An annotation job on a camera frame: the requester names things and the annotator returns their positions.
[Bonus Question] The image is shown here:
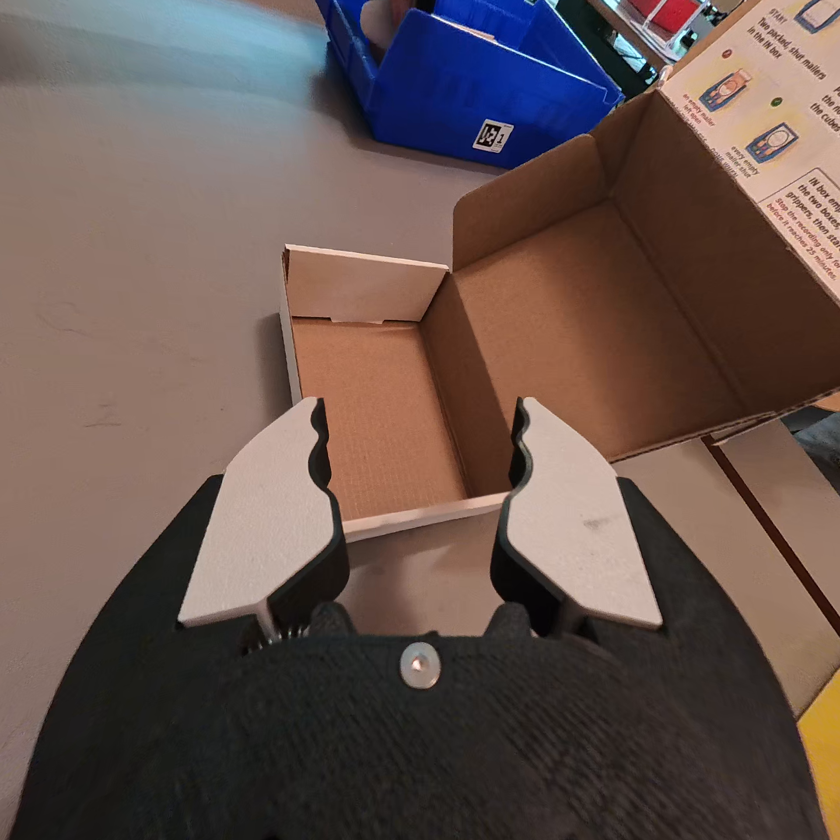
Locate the white cardboard box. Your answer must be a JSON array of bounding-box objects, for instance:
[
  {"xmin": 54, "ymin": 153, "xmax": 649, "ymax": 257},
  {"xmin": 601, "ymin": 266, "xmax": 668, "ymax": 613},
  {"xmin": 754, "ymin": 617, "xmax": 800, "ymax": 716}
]
[
  {"xmin": 279, "ymin": 88, "xmax": 840, "ymax": 544},
  {"xmin": 360, "ymin": 0, "xmax": 532, "ymax": 67}
]

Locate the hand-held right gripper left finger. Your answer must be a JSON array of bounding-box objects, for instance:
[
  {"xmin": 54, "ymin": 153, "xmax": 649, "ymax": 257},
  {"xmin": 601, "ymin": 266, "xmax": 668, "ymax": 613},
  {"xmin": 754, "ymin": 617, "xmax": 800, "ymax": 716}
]
[{"xmin": 177, "ymin": 395, "xmax": 350, "ymax": 647}]

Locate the blue plastic bin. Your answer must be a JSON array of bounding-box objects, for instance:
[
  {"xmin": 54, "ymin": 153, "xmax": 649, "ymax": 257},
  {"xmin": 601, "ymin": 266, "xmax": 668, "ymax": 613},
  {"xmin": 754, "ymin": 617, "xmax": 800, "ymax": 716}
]
[{"xmin": 315, "ymin": 0, "xmax": 624, "ymax": 173}]

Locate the printed instruction sheet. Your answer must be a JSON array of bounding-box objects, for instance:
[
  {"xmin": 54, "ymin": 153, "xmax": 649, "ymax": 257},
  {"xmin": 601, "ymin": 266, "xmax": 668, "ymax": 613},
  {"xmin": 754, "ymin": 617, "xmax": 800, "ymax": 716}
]
[{"xmin": 659, "ymin": 0, "xmax": 840, "ymax": 303}]

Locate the yellow plastic bin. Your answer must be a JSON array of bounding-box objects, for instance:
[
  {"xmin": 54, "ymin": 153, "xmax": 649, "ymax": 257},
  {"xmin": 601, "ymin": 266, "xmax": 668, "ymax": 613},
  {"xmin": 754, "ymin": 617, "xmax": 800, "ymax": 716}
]
[{"xmin": 797, "ymin": 669, "xmax": 840, "ymax": 840}]

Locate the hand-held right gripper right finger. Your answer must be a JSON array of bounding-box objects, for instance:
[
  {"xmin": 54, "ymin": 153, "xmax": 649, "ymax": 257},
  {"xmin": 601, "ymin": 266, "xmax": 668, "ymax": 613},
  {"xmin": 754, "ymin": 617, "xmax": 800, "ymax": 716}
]
[{"xmin": 491, "ymin": 395, "xmax": 664, "ymax": 637}]

